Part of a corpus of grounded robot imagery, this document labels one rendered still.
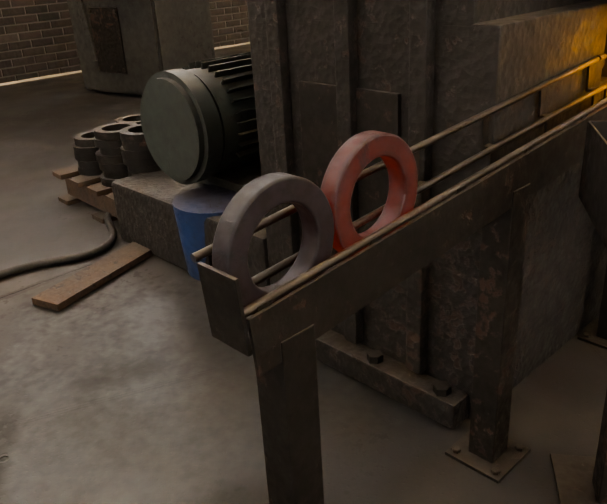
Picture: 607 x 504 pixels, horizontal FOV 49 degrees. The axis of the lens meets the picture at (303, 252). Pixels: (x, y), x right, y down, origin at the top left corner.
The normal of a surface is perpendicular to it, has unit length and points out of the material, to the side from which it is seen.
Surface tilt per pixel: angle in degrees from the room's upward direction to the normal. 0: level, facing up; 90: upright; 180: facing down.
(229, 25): 90
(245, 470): 0
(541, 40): 90
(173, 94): 90
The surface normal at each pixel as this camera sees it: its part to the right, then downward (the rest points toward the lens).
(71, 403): -0.05, -0.91
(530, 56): 0.69, 0.26
